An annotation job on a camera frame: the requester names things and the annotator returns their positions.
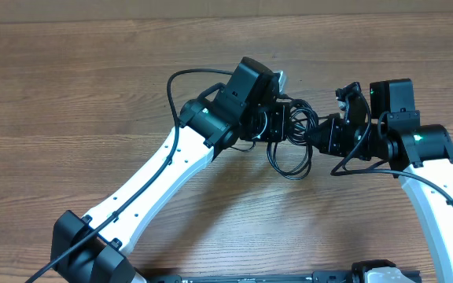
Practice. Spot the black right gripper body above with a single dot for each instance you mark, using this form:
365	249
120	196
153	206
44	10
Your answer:
344	139

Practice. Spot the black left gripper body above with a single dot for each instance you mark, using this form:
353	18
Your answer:
266	125

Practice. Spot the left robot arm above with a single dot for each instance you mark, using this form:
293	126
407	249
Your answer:
95	247

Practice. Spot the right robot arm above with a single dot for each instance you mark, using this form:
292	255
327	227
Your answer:
383	134

